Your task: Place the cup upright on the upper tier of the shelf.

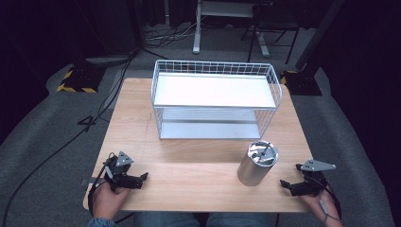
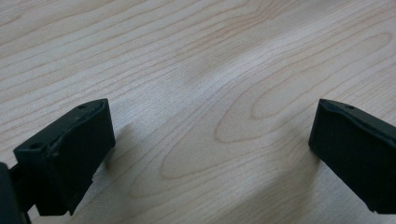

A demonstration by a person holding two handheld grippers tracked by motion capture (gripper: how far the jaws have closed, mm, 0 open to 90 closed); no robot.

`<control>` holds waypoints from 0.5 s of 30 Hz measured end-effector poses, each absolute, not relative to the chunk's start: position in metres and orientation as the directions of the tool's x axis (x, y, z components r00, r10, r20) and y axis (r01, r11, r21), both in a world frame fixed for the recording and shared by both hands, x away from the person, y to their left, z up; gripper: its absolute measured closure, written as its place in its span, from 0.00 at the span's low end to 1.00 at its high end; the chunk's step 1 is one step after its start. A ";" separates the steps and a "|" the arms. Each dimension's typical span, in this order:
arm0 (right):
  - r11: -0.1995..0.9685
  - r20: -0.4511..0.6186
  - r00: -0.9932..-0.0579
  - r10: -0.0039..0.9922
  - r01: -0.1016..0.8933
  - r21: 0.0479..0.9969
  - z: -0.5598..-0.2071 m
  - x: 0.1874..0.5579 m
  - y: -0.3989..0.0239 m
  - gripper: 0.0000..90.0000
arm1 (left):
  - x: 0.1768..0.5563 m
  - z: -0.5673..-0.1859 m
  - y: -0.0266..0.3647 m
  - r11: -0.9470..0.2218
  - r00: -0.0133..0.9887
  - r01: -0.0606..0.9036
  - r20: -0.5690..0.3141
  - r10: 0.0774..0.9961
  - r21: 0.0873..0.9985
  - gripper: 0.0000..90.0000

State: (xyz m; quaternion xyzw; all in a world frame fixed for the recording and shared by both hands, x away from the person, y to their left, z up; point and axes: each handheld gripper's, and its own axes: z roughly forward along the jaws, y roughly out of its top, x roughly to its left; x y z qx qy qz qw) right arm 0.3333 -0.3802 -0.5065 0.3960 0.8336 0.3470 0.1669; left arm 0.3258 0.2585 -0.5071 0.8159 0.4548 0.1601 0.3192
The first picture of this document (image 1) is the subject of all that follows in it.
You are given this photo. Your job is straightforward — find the long black floor cable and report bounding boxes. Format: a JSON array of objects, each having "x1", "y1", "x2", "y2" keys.
[{"x1": 0, "y1": 51, "x2": 137, "y2": 227}]

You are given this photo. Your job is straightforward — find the slanted dark stand pole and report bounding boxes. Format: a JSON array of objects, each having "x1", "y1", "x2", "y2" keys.
[{"x1": 294, "y1": 0, "x2": 347, "y2": 72}]

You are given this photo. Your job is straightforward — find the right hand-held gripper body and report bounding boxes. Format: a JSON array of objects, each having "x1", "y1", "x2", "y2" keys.
[{"x1": 295, "y1": 159, "x2": 337, "y2": 197}]

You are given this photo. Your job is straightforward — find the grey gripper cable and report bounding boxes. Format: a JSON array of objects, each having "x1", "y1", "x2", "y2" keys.
[{"x1": 318, "y1": 198, "x2": 342, "y2": 223}]

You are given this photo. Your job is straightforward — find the bundle of floor cables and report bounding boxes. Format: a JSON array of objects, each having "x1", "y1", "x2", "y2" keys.
[{"x1": 144, "y1": 19, "x2": 202, "y2": 43}]

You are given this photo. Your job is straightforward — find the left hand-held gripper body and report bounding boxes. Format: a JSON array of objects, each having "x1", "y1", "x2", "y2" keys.
[{"x1": 103, "y1": 150, "x2": 142, "y2": 193}]

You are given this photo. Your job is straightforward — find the person's legs in jeans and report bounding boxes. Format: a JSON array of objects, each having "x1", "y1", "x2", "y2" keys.
[{"x1": 133, "y1": 211, "x2": 279, "y2": 227}]

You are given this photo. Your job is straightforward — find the white desk frame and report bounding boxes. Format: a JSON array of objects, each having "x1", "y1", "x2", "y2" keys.
[{"x1": 192, "y1": 0, "x2": 271, "y2": 59}]

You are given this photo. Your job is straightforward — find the steel cup with lid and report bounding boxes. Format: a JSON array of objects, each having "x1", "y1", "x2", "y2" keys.
[{"x1": 236, "y1": 139, "x2": 280, "y2": 187}]

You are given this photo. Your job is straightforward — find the stand base with hazard tape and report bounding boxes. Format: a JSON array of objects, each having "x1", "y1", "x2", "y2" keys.
[
  {"x1": 56, "y1": 63, "x2": 107, "y2": 95},
  {"x1": 279, "y1": 69, "x2": 323, "y2": 97}
]

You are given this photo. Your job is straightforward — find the wooden table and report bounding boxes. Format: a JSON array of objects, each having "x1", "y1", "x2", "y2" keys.
[{"x1": 82, "y1": 78, "x2": 314, "y2": 214}]

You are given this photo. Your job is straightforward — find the person's left hand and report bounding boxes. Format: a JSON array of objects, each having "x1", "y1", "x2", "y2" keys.
[{"x1": 92, "y1": 181, "x2": 132, "y2": 220}]

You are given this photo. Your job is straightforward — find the black chair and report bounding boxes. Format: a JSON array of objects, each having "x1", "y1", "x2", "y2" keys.
[{"x1": 240, "y1": 2, "x2": 301, "y2": 65}]

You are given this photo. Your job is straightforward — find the white wire shelf rack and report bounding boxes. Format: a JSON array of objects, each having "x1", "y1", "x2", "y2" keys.
[{"x1": 150, "y1": 59, "x2": 284, "y2": 141}]

